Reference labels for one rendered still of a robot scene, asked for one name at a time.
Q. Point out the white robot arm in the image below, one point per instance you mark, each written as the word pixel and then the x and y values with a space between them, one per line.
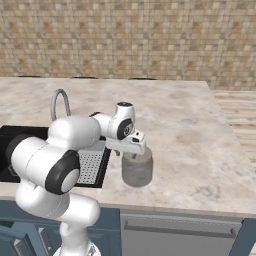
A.
pixel 63 143

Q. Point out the black sink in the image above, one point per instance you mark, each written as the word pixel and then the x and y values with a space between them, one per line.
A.
pixel 89 165

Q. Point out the grey curved tap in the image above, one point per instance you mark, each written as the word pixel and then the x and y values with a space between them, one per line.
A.
pixel 60 101

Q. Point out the grey dishwasher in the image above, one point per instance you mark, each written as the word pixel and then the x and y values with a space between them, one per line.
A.
pixel 180 235

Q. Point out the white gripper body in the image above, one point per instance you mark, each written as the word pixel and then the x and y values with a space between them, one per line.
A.
pixel 124 144

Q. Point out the blue cupboard panel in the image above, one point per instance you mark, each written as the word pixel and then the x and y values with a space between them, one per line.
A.
pixel 244 237

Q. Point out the clear glass jar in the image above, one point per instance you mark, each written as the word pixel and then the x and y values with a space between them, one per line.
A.
pixel 137 168

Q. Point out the blue cupboard door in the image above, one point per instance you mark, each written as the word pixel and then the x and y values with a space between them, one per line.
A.
pixel 16 233

